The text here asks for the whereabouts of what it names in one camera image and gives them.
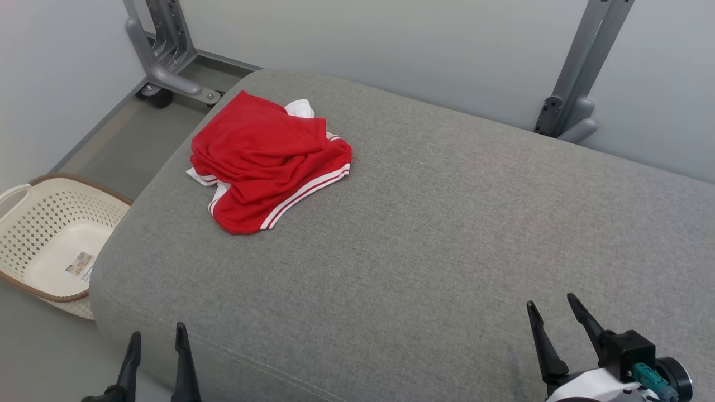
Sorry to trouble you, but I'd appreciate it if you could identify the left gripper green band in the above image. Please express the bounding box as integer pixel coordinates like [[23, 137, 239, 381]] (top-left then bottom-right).
[[81, 322, 202, 402]]

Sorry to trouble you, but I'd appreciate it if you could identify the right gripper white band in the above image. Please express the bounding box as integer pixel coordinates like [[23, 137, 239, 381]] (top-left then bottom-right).
[[527, 294, 660, 402]]

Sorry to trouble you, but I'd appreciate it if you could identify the red garment with white stripes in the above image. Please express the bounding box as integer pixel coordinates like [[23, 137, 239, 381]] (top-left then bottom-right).
[[186, 90, 353, 235]]

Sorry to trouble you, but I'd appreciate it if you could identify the paper label sticker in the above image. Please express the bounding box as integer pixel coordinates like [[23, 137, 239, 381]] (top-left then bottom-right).
[[64, 251, 96, 283]]

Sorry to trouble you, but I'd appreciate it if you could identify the cream plastic laundry basket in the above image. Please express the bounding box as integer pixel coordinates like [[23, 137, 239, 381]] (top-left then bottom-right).
[[0, 173, 135, 320]]

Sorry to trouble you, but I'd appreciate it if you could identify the grey metal partition stand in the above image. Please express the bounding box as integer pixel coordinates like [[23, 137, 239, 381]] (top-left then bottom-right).
[[123, 0, 225, 109], [533, 0, 635, 144]]

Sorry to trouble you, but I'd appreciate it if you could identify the teal plug on right camera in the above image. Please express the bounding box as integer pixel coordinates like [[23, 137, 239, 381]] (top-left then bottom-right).
[[633, 363, 679, 401]]

